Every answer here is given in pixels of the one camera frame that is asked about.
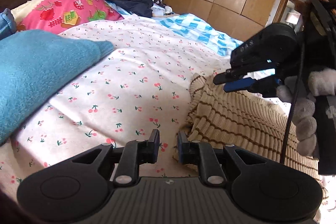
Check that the large blue fleece towel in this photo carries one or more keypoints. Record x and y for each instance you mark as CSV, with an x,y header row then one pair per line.
x,y
39,69

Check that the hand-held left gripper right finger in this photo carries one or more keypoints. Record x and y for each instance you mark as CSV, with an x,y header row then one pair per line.
x,y
181,146

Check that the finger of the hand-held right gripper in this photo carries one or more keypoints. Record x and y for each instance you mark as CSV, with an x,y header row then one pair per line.
x,y
241,85
236,75

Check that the person's right hand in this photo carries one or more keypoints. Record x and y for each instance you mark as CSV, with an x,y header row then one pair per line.
x,y
304,113

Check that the blue white checked quilt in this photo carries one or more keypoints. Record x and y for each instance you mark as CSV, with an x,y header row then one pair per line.
x,y
194,29

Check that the light blue cloth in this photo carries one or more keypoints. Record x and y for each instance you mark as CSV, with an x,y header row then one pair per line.
x,y
6,24

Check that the white cherry print bed sheet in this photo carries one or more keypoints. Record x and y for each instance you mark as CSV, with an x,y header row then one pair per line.
x,y
131,69

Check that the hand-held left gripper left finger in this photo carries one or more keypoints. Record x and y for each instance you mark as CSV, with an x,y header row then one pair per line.
x,y
155,144

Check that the pink strawberry print pillow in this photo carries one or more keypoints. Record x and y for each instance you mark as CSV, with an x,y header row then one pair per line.
x,y
60,14

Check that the beige brown striped knit sweater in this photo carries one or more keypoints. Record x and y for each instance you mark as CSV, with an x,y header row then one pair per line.
x,y
236,121

